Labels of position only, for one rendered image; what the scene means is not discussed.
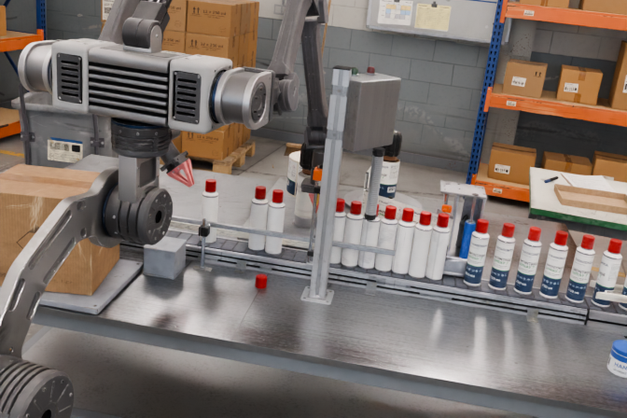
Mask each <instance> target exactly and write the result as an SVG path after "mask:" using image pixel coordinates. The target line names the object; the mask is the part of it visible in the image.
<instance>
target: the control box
mask: <svg viewBox="0 0 627 418"><path fill-rule="evenodd" d="M400 82H401V79H400V78H398V77H390V76H387V75H383V74H378V73H375V76H370V75H366V74H358V77H352V76H351V77H350V79H349V86H348V91H347V104H346V112H345V121H344V129H343V134H342V145H341V148H344V149H347V150H350V151H353V152H354V151H358V150H364V149H369V148H375V147H379V146H389V145H392V144H393V137H394V129H395V123H396V116H397V103H398V96H399V90H400Z"/></svg>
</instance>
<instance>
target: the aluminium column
mask: <svg viewBox="0 0 627 418"><path fill-rule="evenodd" d="M351 74H352V67H348V66H340V65H335V66H334V67H333V74H332V82H331V85H337V86H343V87H348V86H349V79H350V77H351ZM346 104H347V96H343V94H342V96H340V95H332V94H330V100H329V110H328V118H327V129H329V130H335V131H340V132H343V129H344V121H345V112H346ZM341 145H342V140H333V139H327V138H326V144H325V153H324V162H323V171H322V179H321V188H320V197H319V206H318V215H317V224H316V233H315V242H314V251H313V267H312V277H311V285H310V295H309V297H311V298H317V299H322V300H324V299H325V296H326V294H327V279H328V271H329V262H330V255H331V246H332V238H333V230H334V221H335V214H336V205H337V197H338V188H339V181H340V172H341V156H342V148H341Z"/></svg>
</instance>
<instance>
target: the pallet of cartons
mask: <svg viewBox="0 0 627 418"><path fill-rule="evenodd" d="M114 1H115V0H101V22H102V23H103V24H102V29H101V32H102V31H103V28H104V26H105V22H106V20H107V17H108V15H109V12H110V10H111V7H112V6H113V3H114ZM167 12H168V14H169V16H170V20H169V22H168V24H167V26H166V28H165V30H164V32H163V40H162V44H161V50H164V51H165V50H167V51H173V52H180V53H185V54H190V55H197V54H198V55H204V56H211V57H217V58H224V59H230V60H231V61H232V69H234V68H238V67H244V66H246V67H253V68H256V54H257V40H258V31H257V29H258V13H259V1H250V0H173V1H172V3H171V4H170V6H169V8H168V11H167ZM250 133H251V129H247V128H246V127H245V125H244V124H241V123H235V122H233V123H231V124H230V125H224V126H222V127H220V128H218V129H216V130H213V131H211V132H209V133H207V134H201V133H195V132H186V131H181V133H180V135H179V136H178V137H176V138H175V139H174V140H172V142H173V143H174V145H175V147H176V148H177V149H178V151H179V152H180V154H181V153H183V152H185V151H187V152H188V155H186V158H187V157H189V159H190V160H196V161H203V162H209V163H213V170H211V169H205V168H199V167H193V166H191V168H192V169H195V170H202V171H207V172H214V173H221V174H231V166H233V167H242V166H243V165H244V163H245V161H244V159H245V156H247V157H253V156H254V155H255V147H256V145H255V142H256V140H253V139H250Z"/></svg>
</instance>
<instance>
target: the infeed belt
mask: <svg viewBox="0 0 627 418"><path fill-rule="evenodd" d="M165 236H166V237H172V238H177V239H184V240H187V242H186V244H190V245H197V246H202V243H201V242H200V236H199V235H198V234H193V233H188V232H182V231H177V230H167V232H166V234H165ZM205 247H208V248H214V249H219V250H225V251H231V252H237V253H243V254H248V255H254V256H260V257H265V258H277V259H282V260H288V261H294V262H299V263H307V260H308V256H307V252H305V251H299V250H298V251H297V250H294V249H287V248H282V250H281V254H280V255H277V256H271V255H268V254H266V253H265V247H264V250H263V251H260V252H255V251H251V250H249V249H248V242H241V241H235V240H230V239H224V238H217V237H216V242H215V243H214V244H205ZM329 267H330V268H334V269H340V270H347V271H352V272H363V273H368V274H374V275H381V276H386V277H392V278H397V279H403V280H409V281H415V282H421V283H427V284H432V285H438V286H448V287H455V288H461V289H466V290H472V291H478V292H483V293H490V294H496V295H501V296H507V297H513V298H518V299H525V300H535V301H541V302H547V303H552V304H558V305H564V306H570V307H576V308H581V309H587V310H589V308H588V306H587V303H586V301H585V300H584V301H583V303H581V304H575V303H571V302H569V301H567V300H566V299H565V294H566V293H562V292H558V296H557V299H556V300H547V299H544V298H542V297H541V296H539V291H540V289H538V288H532V293H531V295H529V296H523V295H519V294H517V293H515V292H514V290H513V288H514V285H510V284H507V286H506V290H505V291H494V290H492V289H491V288H489V286H488V285H489V281H486V280H481V285H480V286H479V287H471V286H466V285H465V284H464V283H463V281H464V277H459V276H455V278H454V276H452V275H447V274H442V279H441V280H440V281H431V280H428V279H427V278H423V279H415V278H411V277H409V275H408V274H405V275H398V274H395V273H393V272H392V271H390V272H378V271H376V270H375V269H374V268H373V269H372V270H364V269H361V268H359V267H358V266H356V267H354V268H347V267H344V266H342V265H341V264H339V265H330V264H329Z"/></svg>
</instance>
